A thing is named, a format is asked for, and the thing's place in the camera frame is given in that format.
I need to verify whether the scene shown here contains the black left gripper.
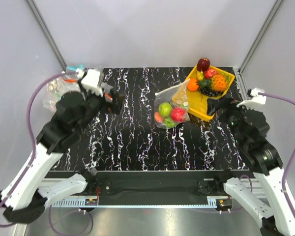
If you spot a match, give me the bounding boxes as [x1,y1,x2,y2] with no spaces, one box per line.
[77,78,126,131]

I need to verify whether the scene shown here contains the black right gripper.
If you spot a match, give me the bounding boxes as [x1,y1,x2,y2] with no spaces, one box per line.
[206,93,256,147]

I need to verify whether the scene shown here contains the bright red apple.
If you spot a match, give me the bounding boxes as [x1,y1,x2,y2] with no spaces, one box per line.
[170,107,186,123]

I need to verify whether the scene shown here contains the pink peach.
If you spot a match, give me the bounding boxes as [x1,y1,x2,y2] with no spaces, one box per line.
[154,112,164,123]

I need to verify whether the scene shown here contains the clear zip top bag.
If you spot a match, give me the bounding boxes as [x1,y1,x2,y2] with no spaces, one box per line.
[154,79,190,129]

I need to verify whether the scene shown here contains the wrinkled green round fruit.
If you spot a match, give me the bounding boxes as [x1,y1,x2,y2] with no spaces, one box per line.
[163,117,178,128]

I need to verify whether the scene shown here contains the smooth green apple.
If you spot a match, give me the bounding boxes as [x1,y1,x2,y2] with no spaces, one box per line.
[158,102,173,117]

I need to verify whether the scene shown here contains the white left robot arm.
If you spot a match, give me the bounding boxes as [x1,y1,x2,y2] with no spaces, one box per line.
[0,88,125,225]

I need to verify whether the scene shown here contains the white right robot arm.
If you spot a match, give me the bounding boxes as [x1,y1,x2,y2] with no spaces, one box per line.
[207,96,295,236]

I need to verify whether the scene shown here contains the pile of clear zip bags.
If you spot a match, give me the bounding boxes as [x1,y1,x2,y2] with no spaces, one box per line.
[41,64,114,114]

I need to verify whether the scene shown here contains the black grape bunch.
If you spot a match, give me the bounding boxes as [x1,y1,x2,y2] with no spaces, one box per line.
[199,87,224,97]

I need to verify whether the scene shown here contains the orange pineapple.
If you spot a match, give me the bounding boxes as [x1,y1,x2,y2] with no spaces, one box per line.
[211,74,230,92]

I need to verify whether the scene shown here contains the yellow plastic fruit tray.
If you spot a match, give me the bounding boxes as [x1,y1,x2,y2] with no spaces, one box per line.
[186,65,235,121]

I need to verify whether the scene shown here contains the small yellow fruit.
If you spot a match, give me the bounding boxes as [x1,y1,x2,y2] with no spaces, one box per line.
[197,71,204,81]

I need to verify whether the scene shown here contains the orange fruit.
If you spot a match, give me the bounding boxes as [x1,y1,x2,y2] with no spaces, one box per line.
[187,78,199,91]

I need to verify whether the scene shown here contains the dark red apple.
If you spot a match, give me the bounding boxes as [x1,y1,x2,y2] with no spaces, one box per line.
[197,58,210,72]

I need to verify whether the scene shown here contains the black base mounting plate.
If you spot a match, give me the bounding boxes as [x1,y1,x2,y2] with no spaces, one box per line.
[71,169,242,196]

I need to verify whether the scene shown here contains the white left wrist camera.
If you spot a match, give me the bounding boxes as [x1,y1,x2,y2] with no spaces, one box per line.
[78,68,104,97]

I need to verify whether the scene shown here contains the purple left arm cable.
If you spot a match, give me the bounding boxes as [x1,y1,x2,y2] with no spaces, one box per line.
[0,71,93,236]

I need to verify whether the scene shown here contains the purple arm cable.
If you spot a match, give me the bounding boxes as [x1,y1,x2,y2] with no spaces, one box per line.
[0,71,93,236]
[221,92,295,232]

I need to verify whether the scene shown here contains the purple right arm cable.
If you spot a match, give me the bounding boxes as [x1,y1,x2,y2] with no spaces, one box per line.
[221,92,295,232]

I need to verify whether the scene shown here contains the aluminium frame rail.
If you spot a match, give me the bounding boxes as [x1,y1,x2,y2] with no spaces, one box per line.
[22,178,291,208]

